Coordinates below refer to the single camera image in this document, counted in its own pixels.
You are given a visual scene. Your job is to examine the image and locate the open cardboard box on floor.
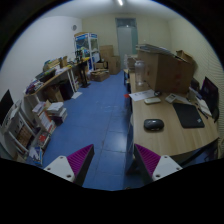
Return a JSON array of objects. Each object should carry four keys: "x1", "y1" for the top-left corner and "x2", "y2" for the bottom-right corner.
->
[{"x1": 90, "y1": 70, "x2": 110, "y2": 82}]

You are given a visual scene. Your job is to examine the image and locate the white paper sheet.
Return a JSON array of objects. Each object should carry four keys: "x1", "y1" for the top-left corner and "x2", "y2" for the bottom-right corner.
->
[{"x1": 130, "y1": 89, "x2": 154, "y2": 101}]

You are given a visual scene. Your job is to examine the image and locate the grey door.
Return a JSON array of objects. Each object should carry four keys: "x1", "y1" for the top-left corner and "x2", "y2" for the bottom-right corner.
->
[{"x1": 115, "y1": 18, "x2": 138, "y2": 67}]

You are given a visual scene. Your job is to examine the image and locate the small cardboard box behind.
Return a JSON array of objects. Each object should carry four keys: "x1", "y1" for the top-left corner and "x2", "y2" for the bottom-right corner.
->
[{"x1": 176, "y1": 50, "x2": 194, "y2": 64}]

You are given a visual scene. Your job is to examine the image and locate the black mouse pad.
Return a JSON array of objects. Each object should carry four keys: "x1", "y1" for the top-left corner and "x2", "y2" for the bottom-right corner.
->
[{"x1": 173, "y1": 103, "x2": 205, "y2": 128}]

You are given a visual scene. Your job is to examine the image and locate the black computer mouse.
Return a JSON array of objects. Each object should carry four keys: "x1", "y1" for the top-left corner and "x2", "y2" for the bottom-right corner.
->
[{"x1": 144, "y1": 119, "x2": 164, "y2": 131}]

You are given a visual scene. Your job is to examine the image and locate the white calculator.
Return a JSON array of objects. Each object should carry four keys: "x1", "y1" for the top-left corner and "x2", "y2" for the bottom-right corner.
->
[{"x1": 165, "y1": 93, "x2": 176, "y2": 103}]

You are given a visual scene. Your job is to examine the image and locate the stack of books on floor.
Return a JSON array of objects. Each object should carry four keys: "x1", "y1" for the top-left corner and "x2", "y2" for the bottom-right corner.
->
[{"x1": 47, "y1": 102, "x2": 67, "y2": 126}]

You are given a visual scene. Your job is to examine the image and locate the clear plastic jar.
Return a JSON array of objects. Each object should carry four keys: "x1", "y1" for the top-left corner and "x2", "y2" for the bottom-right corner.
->
[{"x1": 135, "y1": 60, "x2": 145, "y2": 86}]

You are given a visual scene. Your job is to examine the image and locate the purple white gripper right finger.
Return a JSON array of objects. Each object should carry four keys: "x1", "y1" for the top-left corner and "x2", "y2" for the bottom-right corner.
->
[{"x1": 134, "y1": 144, "x2": 182, "y2": 185}]

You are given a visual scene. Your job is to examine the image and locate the white remote control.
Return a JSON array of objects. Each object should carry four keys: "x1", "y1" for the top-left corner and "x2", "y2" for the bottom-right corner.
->
[{"x1": 144, "y1": 97, "x2": 161, "y2": 105}]

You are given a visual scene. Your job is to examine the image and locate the black monitor left edge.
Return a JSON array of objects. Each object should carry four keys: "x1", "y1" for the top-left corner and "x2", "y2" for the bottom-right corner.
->
[{"x1": 0, "y1": 90, "x2": 14, "y2": 125}]

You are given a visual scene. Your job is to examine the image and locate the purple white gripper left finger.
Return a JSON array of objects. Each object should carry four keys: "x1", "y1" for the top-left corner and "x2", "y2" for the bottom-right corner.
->
[{"x1": 44, "y1": 144, "x2": 94, "y2": 186}]

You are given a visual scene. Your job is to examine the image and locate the wooden desk left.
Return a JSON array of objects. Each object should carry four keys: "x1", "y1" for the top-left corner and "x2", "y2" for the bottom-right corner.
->
[{"x1": 25, "y1": 59, "x2": 87, "y2": 108}]

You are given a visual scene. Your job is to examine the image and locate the blue white display cabinet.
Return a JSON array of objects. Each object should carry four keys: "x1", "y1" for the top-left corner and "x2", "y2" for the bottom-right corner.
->
[{"x1": 74, "y1": 32, "x2": 100, "y2": 70}]

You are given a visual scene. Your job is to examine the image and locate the white bookshelf with books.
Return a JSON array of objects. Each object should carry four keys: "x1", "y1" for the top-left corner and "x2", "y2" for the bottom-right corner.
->
[{"x1": 1, "y1": 101, "x2": 56, "y2": 166}]

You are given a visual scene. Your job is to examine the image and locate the wooden desk right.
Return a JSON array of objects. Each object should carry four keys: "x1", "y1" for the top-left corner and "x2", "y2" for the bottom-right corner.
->
[{"x1": 125, "y1": 68, "x2": 220, "y2": 174}]

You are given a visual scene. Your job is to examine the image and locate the stacked cardboard boxes by door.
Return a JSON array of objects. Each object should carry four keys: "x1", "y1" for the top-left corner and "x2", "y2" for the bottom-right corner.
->
[{"x1": 100, "y1": 45, "x2": 121, "y2": 75}]

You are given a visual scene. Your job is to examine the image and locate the black bag on desk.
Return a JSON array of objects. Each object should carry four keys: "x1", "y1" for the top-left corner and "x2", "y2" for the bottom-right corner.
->
[{"x1": 200, "y1": 78, "x2": 219, "y2": 122}]

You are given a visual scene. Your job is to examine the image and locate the large cardboard box on desk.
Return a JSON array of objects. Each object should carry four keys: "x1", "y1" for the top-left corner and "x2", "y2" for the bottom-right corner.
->
[{"x1": 138, "y1": 50, "x2": 194, "y2": 93}]

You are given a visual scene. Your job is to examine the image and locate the wooden desk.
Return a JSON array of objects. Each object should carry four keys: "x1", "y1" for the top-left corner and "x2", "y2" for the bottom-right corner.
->
[
  {"x1": 125, "y1": 68, "x2": 220, "y2": 174},
  {"x1": 25, "y1": 59, "x2": 87, "y2": 108}
]

